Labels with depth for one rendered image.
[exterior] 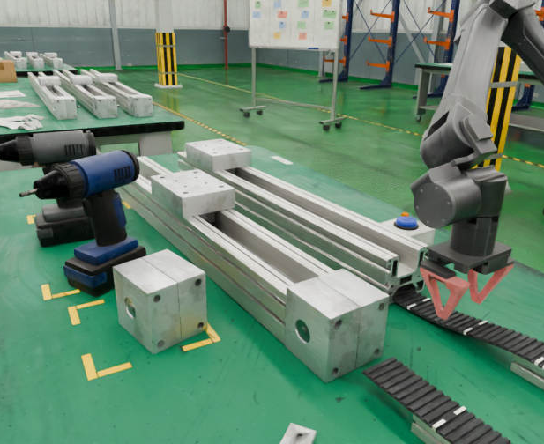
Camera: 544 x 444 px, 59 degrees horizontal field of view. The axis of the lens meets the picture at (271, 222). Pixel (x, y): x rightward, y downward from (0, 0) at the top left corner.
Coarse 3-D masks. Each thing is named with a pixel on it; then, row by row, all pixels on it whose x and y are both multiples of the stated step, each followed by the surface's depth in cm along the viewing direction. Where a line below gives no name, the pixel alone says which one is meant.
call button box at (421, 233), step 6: (384, 222) 94; (390, 222) 94; (420, 222) 94; (396, 228) 91; (402, 228) 91; (408, 228) 91; (414, 228) 91; (420, 228) 92; (426, 228) 92; (432, 228) 92; (408, 234) 89; (414, 234) 89; (420, 234) 90; (426, 234) 91; (432, 234) 92; (420, 240) 90; (426, 240) 91; (432, 240) 92
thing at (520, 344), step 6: (522, 336) 64; (528, 336) 64; (510, 342) 63; (516, 342) 63; (522, 342) 63; (528, 342) 63; (534, 342) 63; (504, 348) 62; (510, 348) 62; (516, 348) 61; (522, 348) 62; (516, 354) 61
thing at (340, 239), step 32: (256, 192) 103; (288, 192) 105; (288, 224) 94; (320, 224) 86; (352, 224) 90; (320, 256) 88; (352, 256) 80; (384, 256) 74; (416, 256) 78; (384, 288) 76; (416, 288) 80
